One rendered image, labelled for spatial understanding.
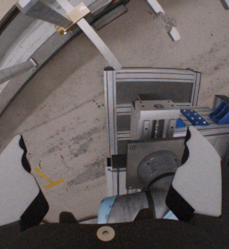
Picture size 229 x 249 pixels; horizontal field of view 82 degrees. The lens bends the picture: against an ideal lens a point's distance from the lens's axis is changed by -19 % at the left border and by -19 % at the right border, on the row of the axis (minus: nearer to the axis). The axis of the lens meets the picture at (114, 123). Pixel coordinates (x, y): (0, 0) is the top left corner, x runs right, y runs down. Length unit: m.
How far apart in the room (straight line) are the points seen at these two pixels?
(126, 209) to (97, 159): 1.51
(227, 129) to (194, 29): 1.13
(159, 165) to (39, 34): 0.79
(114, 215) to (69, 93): 1.28
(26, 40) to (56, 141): 1.21
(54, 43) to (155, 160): 0.63
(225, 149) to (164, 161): 0.45
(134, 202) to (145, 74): 1.02
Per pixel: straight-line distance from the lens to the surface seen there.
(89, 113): 1.58
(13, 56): 0.95
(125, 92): 1.29
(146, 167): 0.51
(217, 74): 1.89
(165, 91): 1.37
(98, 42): 0.59
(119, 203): 0.42
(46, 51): 0.77
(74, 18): 0.60
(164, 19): 0.61
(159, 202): 0.42
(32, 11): 0.31
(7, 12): 0.66
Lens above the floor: 1.43
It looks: 62 degrees down
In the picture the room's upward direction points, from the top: 172 degrees clockwise
